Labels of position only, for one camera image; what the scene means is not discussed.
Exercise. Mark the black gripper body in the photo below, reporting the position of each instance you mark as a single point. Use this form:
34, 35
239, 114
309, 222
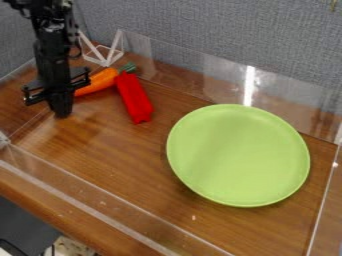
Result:
39, 89

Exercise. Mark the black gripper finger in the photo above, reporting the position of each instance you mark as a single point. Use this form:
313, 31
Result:
56, 104
68, 103

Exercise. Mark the orange toy carrot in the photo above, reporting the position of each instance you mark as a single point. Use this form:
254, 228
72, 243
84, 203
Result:
103, 79

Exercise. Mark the red cloth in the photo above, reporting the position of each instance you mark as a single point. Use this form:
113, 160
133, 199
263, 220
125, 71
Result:
134, 96

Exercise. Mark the green round plate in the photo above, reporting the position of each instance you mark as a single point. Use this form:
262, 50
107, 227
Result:
238, 155

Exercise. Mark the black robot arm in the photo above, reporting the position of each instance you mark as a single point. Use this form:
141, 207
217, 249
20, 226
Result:
56, 32

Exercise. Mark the clear acrylic enclosure wall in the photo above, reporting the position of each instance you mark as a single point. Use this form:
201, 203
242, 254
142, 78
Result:
92, 175

